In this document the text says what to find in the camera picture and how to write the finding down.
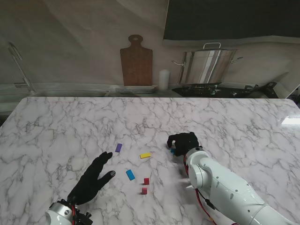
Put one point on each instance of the blue domino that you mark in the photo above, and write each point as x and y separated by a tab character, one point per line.
130	175
173	151

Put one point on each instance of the brown wooden cutting board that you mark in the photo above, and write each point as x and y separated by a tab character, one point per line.
137	65

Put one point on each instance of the steel sink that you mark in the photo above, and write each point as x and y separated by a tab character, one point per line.
70	93

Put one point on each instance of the chrome faucet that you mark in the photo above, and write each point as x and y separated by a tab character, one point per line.
25	80

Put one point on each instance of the black pan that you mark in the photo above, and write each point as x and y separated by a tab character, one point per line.
264	91

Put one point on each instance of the red domino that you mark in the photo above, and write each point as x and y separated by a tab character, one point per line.
146	181

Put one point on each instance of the white candle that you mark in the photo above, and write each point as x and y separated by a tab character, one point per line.
164	79

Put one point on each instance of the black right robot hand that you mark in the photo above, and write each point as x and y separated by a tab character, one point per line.
186	143

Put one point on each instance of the purple domino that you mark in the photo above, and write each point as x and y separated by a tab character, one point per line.
118	147

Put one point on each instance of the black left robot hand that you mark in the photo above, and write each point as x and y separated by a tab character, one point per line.
89	184

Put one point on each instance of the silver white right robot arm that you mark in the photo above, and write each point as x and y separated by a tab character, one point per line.
222	185

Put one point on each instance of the black gas stove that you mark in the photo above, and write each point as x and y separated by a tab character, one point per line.
199	90

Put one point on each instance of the dark range hood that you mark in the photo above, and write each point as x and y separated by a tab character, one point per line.
234	18

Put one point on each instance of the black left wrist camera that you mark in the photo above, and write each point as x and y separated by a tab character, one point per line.
84	218

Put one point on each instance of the large steel stock pot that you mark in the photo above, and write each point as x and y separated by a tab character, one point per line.
206	68

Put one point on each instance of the yellow domino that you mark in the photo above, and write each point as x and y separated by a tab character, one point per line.
144	155

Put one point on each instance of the stack of white plates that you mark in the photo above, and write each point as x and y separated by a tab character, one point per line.
137	89

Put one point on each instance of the pink domino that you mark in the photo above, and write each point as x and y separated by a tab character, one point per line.
144	191

